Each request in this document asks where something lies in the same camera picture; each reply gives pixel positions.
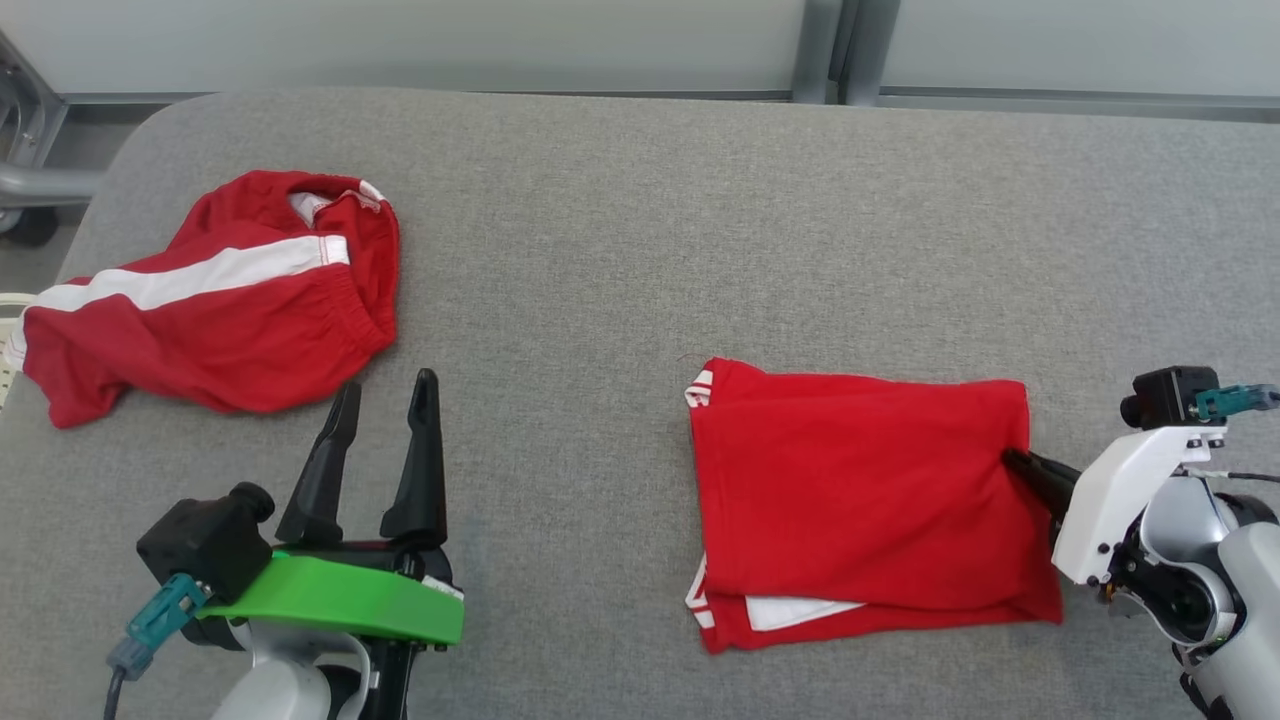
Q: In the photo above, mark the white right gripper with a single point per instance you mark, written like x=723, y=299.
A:
x=1110, y=500

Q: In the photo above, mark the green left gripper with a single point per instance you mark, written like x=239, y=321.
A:
x=340, y=595

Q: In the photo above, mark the red shirt with striped trim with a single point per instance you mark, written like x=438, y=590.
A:
x=860, y=480

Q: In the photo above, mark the red shorts with white stripe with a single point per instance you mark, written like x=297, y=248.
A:
x=230, y=340

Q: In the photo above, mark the white plastic basket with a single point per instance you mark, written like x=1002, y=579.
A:
x=10, y=300

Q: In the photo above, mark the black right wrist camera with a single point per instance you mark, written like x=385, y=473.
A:
x=1165, y=395

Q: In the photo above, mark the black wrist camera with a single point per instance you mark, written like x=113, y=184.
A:
x=205, y=545
x=1165, y=395

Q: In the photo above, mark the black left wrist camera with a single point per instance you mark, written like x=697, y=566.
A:
x=205, y=545

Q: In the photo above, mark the teal right camera connector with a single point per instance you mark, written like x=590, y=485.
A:
x=1235, y=400

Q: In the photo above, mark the teal camera connector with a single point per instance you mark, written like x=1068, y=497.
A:
x=1235, y=400
x=160, y=620

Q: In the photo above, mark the teal left camera connector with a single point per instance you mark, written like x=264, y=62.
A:
x=160, y=620

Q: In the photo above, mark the grey metal cart frame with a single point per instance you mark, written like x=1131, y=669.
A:
x=30, y=185

